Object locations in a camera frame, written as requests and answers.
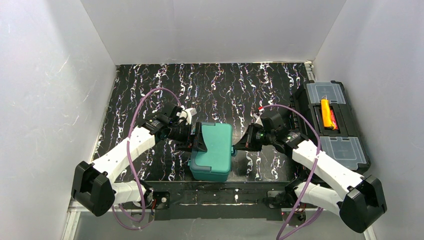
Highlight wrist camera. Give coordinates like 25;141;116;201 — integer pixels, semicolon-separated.
253;111;263;126
178;107;197;125

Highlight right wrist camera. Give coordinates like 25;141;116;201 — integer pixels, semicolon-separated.
253;111;263;126

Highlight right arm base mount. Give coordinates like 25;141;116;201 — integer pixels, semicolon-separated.
262;178;305;209

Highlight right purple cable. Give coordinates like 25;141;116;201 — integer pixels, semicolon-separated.
263;104;324;240

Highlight teal medicine box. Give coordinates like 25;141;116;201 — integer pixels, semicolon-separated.
189;122;233;183

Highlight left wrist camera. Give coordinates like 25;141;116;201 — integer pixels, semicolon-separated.
178;107;197;125

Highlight aluminium frame rail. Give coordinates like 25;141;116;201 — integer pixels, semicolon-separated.
61;199;87;240

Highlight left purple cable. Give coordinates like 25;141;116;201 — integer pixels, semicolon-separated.
111;87;182;231

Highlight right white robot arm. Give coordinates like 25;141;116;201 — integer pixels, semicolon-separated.
233;113;388;233

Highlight black tool box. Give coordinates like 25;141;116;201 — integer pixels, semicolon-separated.
290;80;371;174

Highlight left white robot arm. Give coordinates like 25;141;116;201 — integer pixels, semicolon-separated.
71;104;207;217

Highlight orange tool in toolbox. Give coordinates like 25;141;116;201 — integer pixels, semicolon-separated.
320;98;336;130

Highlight purple cable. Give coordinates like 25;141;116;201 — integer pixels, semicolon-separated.
111;87;182;231
263;104;324;240

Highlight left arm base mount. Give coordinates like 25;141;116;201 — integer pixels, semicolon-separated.
122;191;171;210

